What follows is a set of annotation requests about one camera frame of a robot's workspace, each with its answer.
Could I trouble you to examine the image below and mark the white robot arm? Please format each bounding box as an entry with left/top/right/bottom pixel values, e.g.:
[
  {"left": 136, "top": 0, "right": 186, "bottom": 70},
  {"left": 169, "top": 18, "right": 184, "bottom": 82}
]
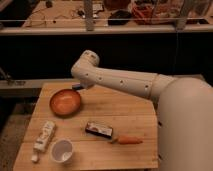
[{"left": 71, "top": 50, "right": 213, "bottom": 171}]

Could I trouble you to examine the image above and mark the orange ceramic bowl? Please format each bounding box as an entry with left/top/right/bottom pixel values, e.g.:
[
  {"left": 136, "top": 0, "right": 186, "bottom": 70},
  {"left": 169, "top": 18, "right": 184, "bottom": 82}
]
[{"left": 49, "top": 89, "right": 81, "bottom": 117}]

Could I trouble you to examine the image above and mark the black snack bar package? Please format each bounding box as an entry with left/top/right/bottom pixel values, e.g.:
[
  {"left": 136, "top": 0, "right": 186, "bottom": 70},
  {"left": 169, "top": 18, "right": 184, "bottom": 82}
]
[{"left": 85, "top": 121, "right": 113, "bottom": 139}]

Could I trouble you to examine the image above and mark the white tube package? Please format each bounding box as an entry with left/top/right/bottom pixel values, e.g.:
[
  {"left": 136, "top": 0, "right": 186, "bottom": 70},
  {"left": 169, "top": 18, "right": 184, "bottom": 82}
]
[{"left": 31, "top": 121, "right": 56, "bottom": 163}]

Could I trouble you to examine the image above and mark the white plastic cup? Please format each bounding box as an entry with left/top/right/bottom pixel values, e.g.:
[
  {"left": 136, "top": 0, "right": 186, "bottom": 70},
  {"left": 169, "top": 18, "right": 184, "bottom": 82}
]
[{"left": 50, "top": 139, "right": 73, "bottom": 164}]

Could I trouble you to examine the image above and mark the metal clamp at left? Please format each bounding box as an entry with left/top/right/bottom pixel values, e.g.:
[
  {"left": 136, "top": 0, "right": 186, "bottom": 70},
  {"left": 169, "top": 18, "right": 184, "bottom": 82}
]
[{"left": 0, "top": 67, "right": 25, "bottom": 86}]

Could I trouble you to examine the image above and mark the orange carrot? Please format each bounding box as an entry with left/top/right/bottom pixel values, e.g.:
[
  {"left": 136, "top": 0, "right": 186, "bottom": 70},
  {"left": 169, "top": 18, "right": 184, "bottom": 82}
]
[{"left": 110, "top": 136, "right": 142, "bottom": 145}]

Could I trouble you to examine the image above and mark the black object on bench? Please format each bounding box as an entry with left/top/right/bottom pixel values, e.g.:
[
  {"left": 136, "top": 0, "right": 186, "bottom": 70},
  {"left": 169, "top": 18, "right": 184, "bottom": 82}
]
[{"left": 107, "top": 10, "right": 132, "bottom": 25}]

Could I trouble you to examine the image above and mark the grey metal post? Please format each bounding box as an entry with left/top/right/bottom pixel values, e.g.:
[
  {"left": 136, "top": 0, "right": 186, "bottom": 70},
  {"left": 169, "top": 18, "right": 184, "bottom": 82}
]
[{"left": 83, "top": 0, "right": 94, "bottom": 31}]

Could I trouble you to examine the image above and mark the red orange cable bundle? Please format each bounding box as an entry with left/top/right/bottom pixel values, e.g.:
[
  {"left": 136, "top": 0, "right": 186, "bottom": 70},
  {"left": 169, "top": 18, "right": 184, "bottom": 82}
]
[{"left": 130, "top": 3, "right": 154, "bottom": 25}]

